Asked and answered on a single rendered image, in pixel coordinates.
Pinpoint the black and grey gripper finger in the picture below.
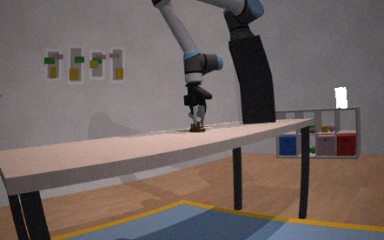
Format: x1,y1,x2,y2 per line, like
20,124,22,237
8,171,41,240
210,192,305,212
189,100,197,126
196,99,207,122

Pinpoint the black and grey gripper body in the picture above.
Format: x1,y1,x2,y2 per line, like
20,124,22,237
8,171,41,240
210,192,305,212
184,82,204,106

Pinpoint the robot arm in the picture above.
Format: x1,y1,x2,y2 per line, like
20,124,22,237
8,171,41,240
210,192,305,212
152,0,264,99

